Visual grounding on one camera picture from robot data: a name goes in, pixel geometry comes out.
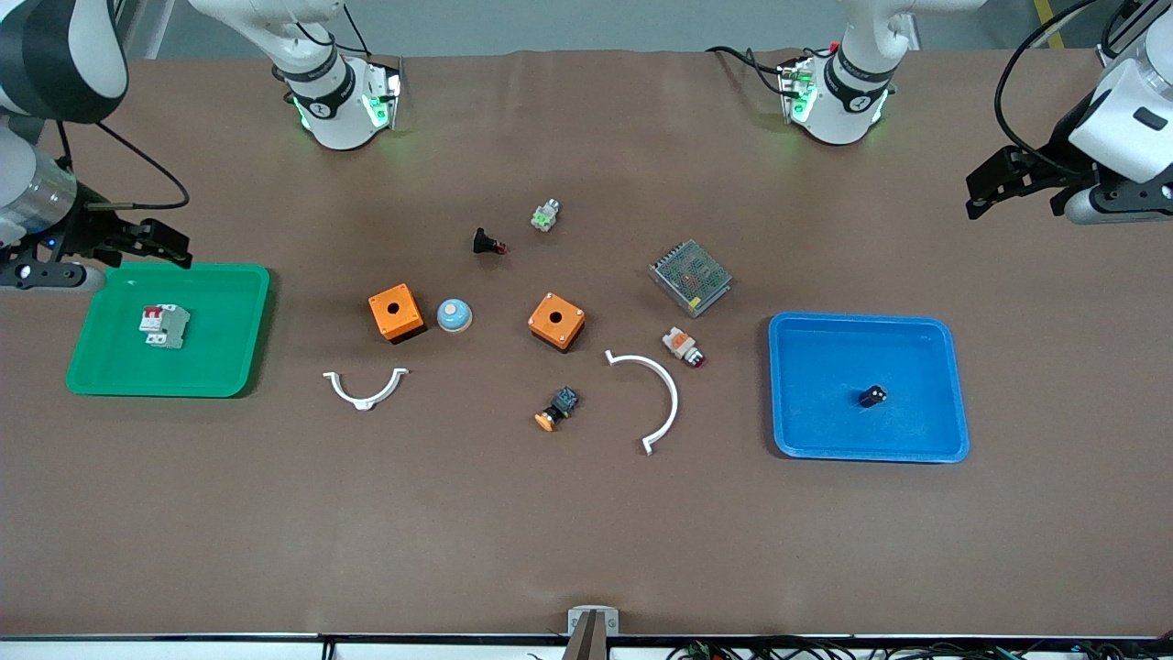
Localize white circuit breaker red switches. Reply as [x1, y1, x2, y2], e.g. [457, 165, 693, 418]
[138, 303, 192, 350]

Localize green plastic tray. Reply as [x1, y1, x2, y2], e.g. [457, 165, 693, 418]
[66, 263, 272, 399]

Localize orange button box with hole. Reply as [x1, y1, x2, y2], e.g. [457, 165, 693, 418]
[368, 283, 427, 345]
[528, 292, 587, 353]

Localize small white pipe clamp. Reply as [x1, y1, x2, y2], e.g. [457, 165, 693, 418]
[323, 368, 410, 412]

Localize blue plastic tray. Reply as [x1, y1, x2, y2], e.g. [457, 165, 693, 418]
[768, 312, 970, 464]

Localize metal mesh power supply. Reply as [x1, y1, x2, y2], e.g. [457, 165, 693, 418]
[649, 239, 734, 318]

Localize large white pipe clamp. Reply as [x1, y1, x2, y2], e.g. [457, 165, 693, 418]
[604, 349, 681, 457]

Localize yellow mushroom push button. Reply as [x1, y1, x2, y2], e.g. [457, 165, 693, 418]
[534, 386, 580, 433]

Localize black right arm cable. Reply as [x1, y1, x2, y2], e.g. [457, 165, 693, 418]
[57, 119, 191, 212]

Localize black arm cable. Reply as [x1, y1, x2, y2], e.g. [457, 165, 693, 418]
[57, 119, 191, 212]
[994, 0, 1142, 175]

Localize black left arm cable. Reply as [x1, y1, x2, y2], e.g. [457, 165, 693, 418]
[994, 0, 1142, 175]

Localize aluminium frame profile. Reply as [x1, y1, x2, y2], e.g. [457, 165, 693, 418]
[115, 0, 175, 61]

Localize black base power cable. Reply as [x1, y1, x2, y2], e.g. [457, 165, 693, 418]
[706, 44, 807, 97]

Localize orange-white cylindrical switch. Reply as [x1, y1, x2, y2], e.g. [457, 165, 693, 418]
[662, 326, 707, 369]

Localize white table edge rail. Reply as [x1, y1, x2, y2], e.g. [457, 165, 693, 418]
[0, 635, 1173, 660]

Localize black cable bundle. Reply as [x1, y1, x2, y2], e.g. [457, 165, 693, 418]
[669, 637, 1173, 660]

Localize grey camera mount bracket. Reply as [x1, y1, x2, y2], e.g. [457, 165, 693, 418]
[561, 605, 620, 660]

